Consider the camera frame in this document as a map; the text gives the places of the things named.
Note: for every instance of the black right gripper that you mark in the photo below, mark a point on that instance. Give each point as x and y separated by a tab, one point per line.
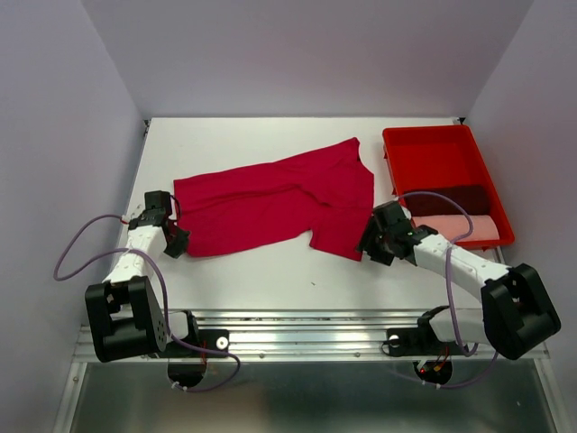
367	244

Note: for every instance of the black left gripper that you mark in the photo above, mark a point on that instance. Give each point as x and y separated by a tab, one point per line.
181	244

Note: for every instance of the red t-shirt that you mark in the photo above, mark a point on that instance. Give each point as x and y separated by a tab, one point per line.
327	192

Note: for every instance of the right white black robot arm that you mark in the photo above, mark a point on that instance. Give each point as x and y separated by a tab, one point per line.
515	314

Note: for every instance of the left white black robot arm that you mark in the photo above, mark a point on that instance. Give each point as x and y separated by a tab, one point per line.
124	315

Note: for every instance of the pink rolled t-shirt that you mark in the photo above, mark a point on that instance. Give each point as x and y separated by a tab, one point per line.
451	226

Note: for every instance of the red plastic bin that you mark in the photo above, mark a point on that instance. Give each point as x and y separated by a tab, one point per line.
434	157

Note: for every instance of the dark maroon rolled t-shirt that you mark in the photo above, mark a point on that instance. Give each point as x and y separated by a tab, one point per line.
473	199

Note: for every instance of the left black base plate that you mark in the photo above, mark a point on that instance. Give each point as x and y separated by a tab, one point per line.
205	343

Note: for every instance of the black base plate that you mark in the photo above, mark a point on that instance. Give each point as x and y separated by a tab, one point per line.
205	343
415	341

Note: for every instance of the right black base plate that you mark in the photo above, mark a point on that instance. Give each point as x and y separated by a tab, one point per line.
415	341

